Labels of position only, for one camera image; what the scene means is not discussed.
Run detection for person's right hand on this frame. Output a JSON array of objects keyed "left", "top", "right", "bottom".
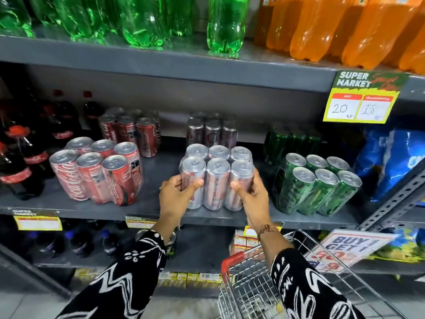
[{"left": 231, "top": 167, "right": 279, "bottom": 231}]

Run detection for person's left hand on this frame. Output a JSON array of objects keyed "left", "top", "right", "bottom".
[{"left": 159, "top": 174, "right": 205, "bottom": 227}]

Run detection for pack of silver cans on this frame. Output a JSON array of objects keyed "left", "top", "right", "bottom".
[
  {"left": 187, "top": 112, "right": 238, "bottom": 150},
  {"left": 179, "top": 144, "right": 255, "bottom": 212}
]

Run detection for person's left forearm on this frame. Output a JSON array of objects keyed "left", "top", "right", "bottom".
[{"left": 56, "top": 216, "right": 182, "bottom": 319}]

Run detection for person's right forearm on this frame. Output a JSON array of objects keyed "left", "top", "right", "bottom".
[{"left": 256, "top": 224, "right": 366, "bottom": 319}]

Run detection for yellow shelf label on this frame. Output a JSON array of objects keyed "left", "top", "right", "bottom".
[
  {"left": 125, "top": 215, "right": 158, "bottom": 229},
  {"left": 244, "top": 222, "right": 283, "bottom": 238},
  {"left": 13, "top": 209, "right": 63, "bottom": 231}
]

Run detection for stack of red white cartons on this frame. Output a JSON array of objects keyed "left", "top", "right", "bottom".
[{"left": 228, "top": 229, "right": 261, "bottom": 257}]

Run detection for dark drink can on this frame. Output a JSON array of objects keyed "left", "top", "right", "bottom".
[{"left": 135, "top": 229, "right": 177, "bottom": 260}]

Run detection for wrapped pack of green cans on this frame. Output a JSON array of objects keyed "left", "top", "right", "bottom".
[
  {"left": 272, "top": 153, "right": 363, "bottom": 217},
  {"left": 264, "top": 122, "right": 323, "bottom": 166}
]

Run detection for wrapped pack of red cans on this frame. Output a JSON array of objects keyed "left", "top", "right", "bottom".
[
  {"left": 49, "top": 137, "right": 145, "bottom": 206},
  {"left": 98, "top": 107, "right": 162, "bottom": 158}
]

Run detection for grey metal shelf unit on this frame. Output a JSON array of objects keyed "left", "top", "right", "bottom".
[{"left": 0, "top": 28, "right": 425, "bottom": 298}]

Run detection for white and red promo sign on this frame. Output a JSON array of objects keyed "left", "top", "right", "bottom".
[{"left": 303, "top": 229, "right": 400, "bottom": 273}]

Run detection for row of small blue-capped bottles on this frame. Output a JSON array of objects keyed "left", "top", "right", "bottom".
[{"left": 25, "top": 228, "right": 121, "bottom": 260}]

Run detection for blue snack bags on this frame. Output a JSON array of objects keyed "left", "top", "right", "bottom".
[{"left": 353, "top": 125, "right": 425, "bottom": 204}]

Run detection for green and yellow price sign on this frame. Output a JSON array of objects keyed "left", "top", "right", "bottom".
[{"left": 323, "top": 70, "right": 411, "bottom": 124}]

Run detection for row of dark cola bottles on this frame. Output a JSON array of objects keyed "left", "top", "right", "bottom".
[{"left": 0, "top": 89, "right": 102, "bottom": 200}]

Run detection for yellow green snack bags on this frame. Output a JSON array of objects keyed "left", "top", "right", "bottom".
[{"left": 375, "top": 227, "right": 425, "bottom": 264}]

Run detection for row of green soda bottles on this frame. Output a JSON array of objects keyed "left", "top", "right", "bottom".
[{"left": 0, "top": 0, "right": 250, "bottom": 59}]

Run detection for row of orange soda bottles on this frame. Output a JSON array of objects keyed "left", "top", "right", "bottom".
[{"left": 254, "top": 0, "right": 425, "bottom": 75}]

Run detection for gold bead bracelet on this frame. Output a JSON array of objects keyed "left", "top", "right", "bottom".
[{"left": 257, "top": 224, "right": 280, "bottom": 242}]

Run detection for wire shopping cart red handle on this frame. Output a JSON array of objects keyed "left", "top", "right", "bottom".
[{"left": 217, "top": 229, "right": 410, "bottom": 319}]

